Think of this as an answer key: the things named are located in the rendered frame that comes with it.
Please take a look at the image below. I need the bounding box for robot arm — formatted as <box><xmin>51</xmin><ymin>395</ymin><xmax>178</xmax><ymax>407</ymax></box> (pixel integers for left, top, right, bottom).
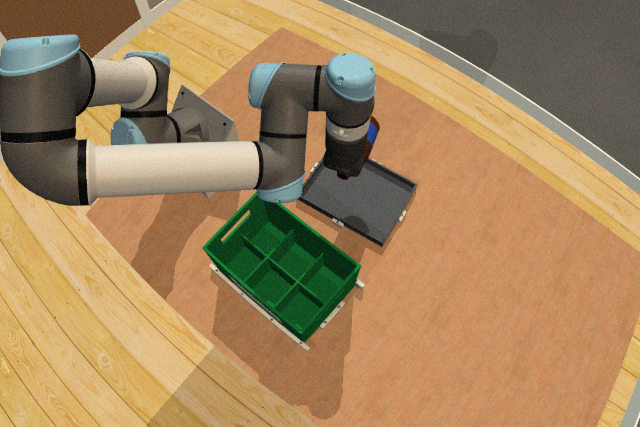
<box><xmin>0</xmin><ymin>35</ymin><xmax>376</xmax><ymax>206</ymax></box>

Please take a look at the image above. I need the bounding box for green crate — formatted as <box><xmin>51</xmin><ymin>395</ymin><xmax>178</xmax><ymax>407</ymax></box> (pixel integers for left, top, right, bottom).
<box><xmin>202</xmin><ymin>191</ymin><xmax>361</xmax><ymax>343</ymax></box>

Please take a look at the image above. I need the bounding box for blue and brown bottle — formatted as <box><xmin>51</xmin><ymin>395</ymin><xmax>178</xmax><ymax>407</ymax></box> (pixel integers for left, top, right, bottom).
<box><xmin>337</xmin><ymin>116</ymin><xmax>380</xmax><ymax>180</ymax></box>

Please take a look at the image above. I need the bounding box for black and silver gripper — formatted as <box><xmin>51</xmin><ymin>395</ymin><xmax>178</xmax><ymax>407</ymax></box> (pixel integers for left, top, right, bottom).
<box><xmin>323</xmin><ymin>115</ymin><xmax>370</xmax><ymax>177</ymax></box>

